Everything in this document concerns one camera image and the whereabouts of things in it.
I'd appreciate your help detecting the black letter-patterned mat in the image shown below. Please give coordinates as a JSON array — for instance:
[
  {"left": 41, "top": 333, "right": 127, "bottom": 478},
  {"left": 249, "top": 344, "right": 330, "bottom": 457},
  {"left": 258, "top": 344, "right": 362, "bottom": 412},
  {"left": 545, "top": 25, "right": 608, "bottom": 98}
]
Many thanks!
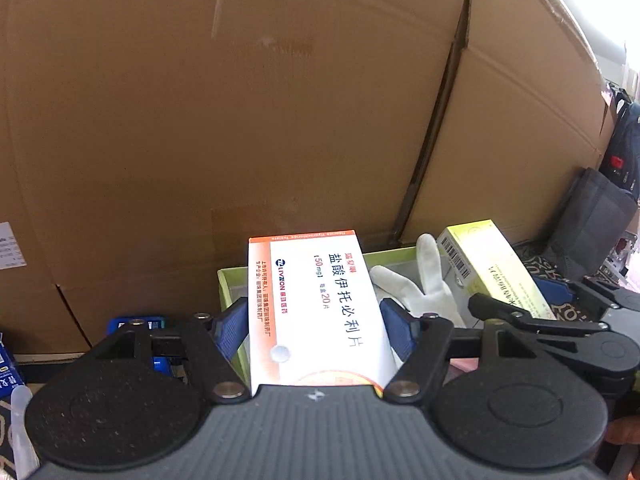
[{"left": 0, "top": 254, "right": 608, "bottom": 480}]

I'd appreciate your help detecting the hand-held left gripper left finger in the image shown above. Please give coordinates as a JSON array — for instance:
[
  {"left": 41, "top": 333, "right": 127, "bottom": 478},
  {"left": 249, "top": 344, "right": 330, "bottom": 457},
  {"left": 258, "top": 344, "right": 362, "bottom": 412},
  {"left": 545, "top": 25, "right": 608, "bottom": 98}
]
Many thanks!
[{"left": 92, "top": 297, "right": 252, "bottom": 405}]

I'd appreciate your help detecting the green cardboard box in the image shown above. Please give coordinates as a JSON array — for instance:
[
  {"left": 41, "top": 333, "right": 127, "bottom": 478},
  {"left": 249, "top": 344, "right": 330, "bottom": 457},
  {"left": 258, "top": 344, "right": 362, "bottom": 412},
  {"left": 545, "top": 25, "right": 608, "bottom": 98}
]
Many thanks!
[{"left": 217, "top": 246, "right": 501, "bottom": 387}]

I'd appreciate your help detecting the white paper label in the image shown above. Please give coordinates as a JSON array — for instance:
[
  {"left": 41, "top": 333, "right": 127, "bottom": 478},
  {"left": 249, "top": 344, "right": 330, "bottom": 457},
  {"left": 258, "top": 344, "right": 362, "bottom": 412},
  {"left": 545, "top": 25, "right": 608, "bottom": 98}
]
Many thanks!
[{"left": 0, "top": 221, "right": 27, "bottom": 272}]

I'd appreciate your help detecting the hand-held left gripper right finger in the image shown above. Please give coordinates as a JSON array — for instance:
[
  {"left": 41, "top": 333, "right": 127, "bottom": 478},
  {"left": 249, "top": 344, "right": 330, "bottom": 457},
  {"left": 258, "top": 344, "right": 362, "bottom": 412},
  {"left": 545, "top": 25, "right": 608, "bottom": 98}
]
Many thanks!
[{"left": 379, "top": 299, "right": 543, "bottom": 403}]

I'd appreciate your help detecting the white orange medicine box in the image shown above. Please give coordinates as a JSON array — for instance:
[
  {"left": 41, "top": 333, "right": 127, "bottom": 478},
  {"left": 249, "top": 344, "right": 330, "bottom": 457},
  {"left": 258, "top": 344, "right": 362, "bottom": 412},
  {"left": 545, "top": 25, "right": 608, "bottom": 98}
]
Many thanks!
[{"left": 247, "top": 230, "right": 399, "bottom": 392}]

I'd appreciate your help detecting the black backpack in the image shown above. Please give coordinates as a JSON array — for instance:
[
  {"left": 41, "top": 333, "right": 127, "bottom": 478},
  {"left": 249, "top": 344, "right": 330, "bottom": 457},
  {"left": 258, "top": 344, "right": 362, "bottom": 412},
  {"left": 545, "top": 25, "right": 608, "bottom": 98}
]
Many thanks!
[{"left": 599, "top": 87, "right": 640, "bottom": 202}]

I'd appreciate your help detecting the white glove pink cuff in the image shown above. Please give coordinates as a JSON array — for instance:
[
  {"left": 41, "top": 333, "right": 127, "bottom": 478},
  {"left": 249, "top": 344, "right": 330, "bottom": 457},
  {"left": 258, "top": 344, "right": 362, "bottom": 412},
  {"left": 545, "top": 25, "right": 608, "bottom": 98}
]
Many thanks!
[{"left": 369, "top": 233, "right": 467, "bottom": 367}]

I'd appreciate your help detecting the large cardboard panel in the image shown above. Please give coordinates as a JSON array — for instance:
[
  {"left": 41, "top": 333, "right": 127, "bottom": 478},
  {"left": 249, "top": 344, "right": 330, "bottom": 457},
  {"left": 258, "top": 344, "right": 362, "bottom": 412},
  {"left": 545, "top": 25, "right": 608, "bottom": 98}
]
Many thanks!
[
  {"left": 0, "top": 0, "right": 475, "bottom": 357},
  {"left": 397, "top": 0, "right": 622, "bottom": 263}
]

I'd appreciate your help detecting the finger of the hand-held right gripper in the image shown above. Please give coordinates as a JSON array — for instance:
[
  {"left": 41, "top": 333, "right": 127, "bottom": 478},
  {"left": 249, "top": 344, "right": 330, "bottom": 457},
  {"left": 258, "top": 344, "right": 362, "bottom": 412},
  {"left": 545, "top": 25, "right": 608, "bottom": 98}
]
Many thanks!
[
  {"left": 531, "top": 274, "right": 640, "bottom": 311},
  {"left": 467, "top": 292, "right": 611, "bottom": 337}
]

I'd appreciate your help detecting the blue mint container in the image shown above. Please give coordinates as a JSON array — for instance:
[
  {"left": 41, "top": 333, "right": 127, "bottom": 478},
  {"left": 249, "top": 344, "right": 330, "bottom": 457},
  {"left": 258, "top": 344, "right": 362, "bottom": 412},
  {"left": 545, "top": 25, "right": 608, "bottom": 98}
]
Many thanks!
[{"left": 107, "top": 316, "right": 174, "bottom": 379}]

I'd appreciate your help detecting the grey fabric bag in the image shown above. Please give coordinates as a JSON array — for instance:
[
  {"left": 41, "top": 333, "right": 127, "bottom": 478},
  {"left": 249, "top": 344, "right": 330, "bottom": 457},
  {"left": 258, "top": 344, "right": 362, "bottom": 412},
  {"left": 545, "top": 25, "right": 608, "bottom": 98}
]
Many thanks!
[{"left": 542, "top": 167, "right": 639, "bottom": 282}]

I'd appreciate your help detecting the yellow medicine box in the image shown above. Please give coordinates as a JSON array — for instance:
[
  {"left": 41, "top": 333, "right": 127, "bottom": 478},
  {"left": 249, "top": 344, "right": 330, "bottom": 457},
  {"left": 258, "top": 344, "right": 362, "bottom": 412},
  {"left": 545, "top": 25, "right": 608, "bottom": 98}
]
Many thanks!
[{"left": 436, "top": 219, "right": 559, "bottom": 322}]

